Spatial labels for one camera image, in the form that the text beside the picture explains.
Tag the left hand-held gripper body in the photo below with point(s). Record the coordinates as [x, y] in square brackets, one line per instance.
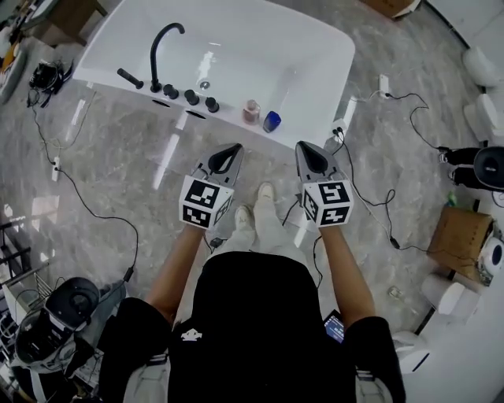
[204, 202]

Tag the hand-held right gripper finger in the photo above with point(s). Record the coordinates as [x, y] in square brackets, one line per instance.
[330, 165]
[303, 169]

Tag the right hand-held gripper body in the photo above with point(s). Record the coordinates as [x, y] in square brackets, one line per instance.
[330, 204]

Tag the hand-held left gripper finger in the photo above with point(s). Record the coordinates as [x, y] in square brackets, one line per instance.
[234, 169]
[204, 163]

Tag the blue-lidded translucent bottle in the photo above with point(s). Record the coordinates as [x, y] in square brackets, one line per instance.
[272, 122]

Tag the white bathtub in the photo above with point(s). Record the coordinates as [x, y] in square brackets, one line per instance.
[244, 51]

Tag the person's left forearm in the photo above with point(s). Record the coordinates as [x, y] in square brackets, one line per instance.
[177, 271]

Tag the person's right forearm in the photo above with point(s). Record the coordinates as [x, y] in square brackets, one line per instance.
[346, 275]

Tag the white power strip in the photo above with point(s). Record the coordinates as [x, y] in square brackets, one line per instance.
[339, 126]
[384, 84]
[55, 168]

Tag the person's right white shoe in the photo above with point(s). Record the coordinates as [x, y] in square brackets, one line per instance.
[266, 193]

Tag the person's white shoe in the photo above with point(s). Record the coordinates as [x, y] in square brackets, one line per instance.
[266, 193]
[244, 216]

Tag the person's left white shoe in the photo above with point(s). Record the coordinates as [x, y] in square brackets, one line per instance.
[244, 216]

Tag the pink clear bottle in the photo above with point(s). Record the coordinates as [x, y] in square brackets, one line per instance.
[251, 113]

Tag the black faucet knob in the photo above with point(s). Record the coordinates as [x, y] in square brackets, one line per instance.
[170, 91]
[212, 105]
[191, 97]

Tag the person's light trousers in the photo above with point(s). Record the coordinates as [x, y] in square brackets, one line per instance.
[267, 232]

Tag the small glass jar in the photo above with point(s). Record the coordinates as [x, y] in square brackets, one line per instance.
[395, 294]

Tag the black curved faucet spout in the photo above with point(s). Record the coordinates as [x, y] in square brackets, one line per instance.
[154, 59]

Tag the green bottle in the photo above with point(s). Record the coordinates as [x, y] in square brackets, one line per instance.
[453, 200]

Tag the person's black shirt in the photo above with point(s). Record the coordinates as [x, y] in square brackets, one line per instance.
[256, 315]

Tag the phone with lit screen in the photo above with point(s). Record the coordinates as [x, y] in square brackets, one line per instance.
[334, 328]

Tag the small cardboard box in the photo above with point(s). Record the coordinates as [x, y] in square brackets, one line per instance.
[456, 240]

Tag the white cylindrical fixture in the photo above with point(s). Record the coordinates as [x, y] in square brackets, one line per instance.
[449, 299]

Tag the white round device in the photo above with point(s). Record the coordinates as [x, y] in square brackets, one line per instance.
[495, 256]

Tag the brown wooden cabinet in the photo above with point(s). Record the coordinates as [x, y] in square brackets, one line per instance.
[75, 19]

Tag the metal rack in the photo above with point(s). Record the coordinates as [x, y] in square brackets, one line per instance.
[23, 271]

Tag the small oval white tub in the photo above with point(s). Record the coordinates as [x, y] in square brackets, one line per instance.
[10, 75]

